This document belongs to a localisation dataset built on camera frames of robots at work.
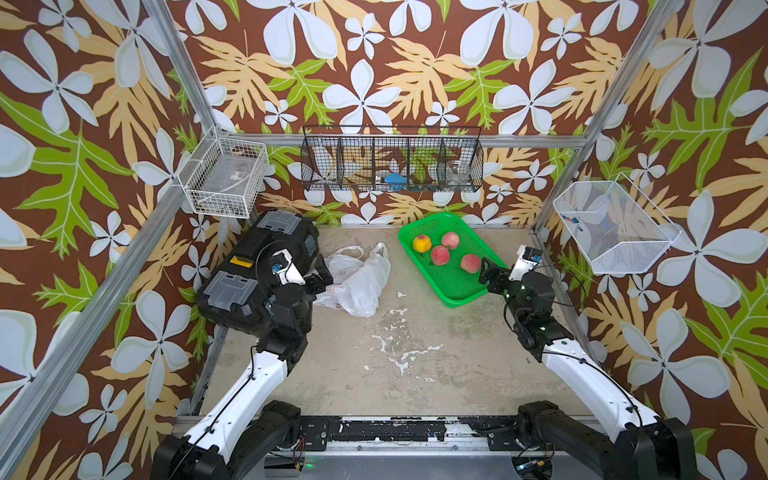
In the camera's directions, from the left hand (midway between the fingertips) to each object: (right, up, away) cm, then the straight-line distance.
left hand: (306, 258), depth 76 cm
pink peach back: (+45, +7, +32) cm, 55 cm away
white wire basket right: (+86, +8, +5) cm, 86 cm away
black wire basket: (+23, +33, +22) cm, 46 cm away
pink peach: (+50, -2, +24) cm, 56 cm away
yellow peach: (+35, +5, +31) cm, 47 cm away
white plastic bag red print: (+13, -7, +9) cm, 17 cm away
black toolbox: (-19, -9, +4) cm, 22 cm away
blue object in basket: (+24, +24, +17) cm, 39 cm away
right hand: (+51, 0, +4) cm, 51 cm away
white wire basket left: (-27, +24, +9) cm, 37 cm away
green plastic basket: (+45, -10, +27) cm, 53 cm away
